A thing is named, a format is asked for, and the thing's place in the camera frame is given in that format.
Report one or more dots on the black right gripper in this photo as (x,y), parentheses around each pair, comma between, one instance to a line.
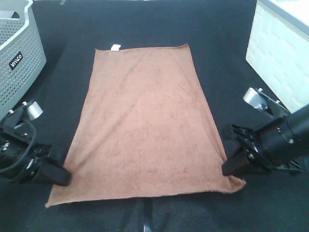
(248,158)

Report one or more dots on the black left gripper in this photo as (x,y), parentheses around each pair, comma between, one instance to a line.
(27,165)

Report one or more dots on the brown microfibre towel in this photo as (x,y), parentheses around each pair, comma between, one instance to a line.
(145,130)

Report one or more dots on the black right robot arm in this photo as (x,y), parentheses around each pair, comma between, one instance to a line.
(272,147)

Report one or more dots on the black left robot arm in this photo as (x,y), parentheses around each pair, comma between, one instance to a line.
(20,131)

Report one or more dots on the grey perforated plastic basket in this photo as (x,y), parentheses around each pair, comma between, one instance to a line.
(22,56)

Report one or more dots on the pale blue woven-pattern bin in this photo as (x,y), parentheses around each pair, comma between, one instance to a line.
(278,49)

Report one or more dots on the black tablecloth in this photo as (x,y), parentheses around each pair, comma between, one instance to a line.
(217,32)

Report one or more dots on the white towel care label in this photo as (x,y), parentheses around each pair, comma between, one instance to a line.
(115,47)

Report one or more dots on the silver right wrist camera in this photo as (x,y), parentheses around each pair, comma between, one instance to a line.
(257,99)

